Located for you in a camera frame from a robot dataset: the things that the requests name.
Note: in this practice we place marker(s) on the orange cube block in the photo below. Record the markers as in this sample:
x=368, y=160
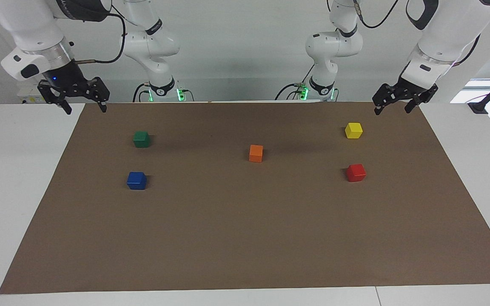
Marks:
x=256, y=154

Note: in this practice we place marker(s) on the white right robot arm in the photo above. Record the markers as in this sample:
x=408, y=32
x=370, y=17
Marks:
x=28, y=21

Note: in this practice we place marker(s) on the green cube block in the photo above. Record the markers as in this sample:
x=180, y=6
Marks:
x=141, y=140

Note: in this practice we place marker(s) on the red cube block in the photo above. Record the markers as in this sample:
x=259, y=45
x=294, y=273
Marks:
x=356, y=173

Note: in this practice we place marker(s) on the yellow cube block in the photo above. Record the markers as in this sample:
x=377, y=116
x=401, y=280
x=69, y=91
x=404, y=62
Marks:
x=354, y=131

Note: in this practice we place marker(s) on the white wall box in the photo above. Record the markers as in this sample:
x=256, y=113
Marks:
x=28, y=95

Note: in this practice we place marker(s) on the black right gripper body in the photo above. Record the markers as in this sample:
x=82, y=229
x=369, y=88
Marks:
x=68, y=76

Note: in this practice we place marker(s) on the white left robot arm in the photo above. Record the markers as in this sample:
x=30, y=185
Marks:
x=449, y=25

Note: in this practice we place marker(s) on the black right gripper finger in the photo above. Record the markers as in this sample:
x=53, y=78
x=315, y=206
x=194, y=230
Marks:
x=62, y=102
x=103, y=93

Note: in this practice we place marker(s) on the brown table mat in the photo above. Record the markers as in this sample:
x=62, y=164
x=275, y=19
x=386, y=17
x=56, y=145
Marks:
x=245, y=229

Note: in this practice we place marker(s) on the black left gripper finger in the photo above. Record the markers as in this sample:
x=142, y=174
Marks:
x=383, y=95
x=423, y=95

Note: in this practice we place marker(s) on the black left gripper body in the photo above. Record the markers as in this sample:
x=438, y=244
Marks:
x=408, y=90

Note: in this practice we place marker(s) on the blue cube block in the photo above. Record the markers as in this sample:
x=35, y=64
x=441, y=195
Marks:
x=136, y=181

